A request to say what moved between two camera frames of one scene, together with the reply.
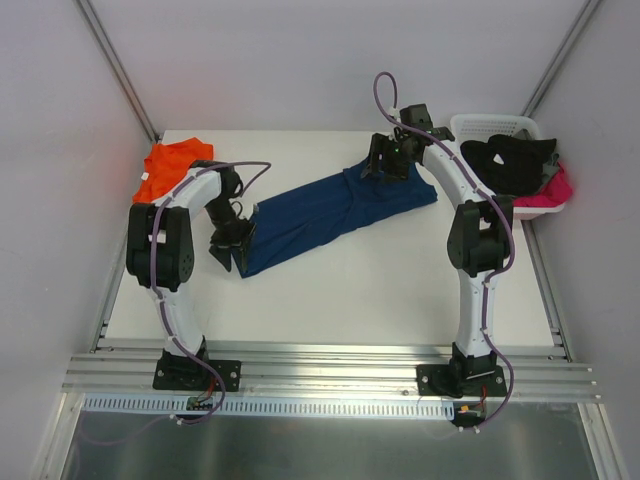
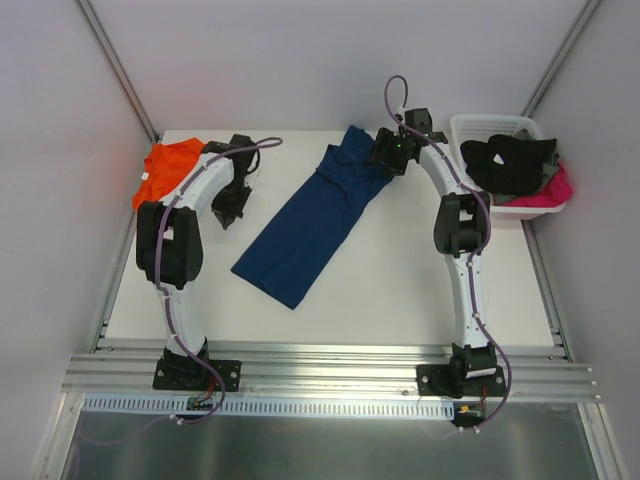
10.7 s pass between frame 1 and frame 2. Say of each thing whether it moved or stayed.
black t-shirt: stayed
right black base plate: stayed
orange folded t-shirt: stayed
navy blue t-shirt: moved
